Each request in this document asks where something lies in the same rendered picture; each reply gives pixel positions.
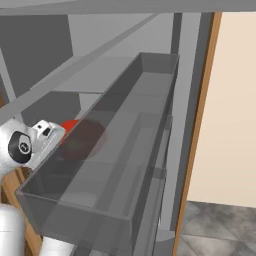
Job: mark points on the brown wooden cabinet panel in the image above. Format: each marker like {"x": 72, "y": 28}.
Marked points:
{"x": 13, "y": 190}

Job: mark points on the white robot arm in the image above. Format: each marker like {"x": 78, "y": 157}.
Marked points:
{"x": 15, "y": 156}

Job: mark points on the grey fridge door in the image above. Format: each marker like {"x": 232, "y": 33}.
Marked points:
{"x": 190, "y": 100}

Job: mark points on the red bowl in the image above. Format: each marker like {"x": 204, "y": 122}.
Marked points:
{"x": 71, "y": 126}

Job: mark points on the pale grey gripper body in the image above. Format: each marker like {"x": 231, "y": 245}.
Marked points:
{"x": 53, "y": 143}

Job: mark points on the grey fridge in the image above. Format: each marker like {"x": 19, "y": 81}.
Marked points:
{"x": 36, "y": 43}

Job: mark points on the grey fridge shelf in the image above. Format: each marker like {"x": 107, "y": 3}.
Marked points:
{"x": 100, "y": 75}

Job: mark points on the clear grey fridge door bin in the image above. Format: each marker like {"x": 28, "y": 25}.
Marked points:
{"x": 100, "y": 186}

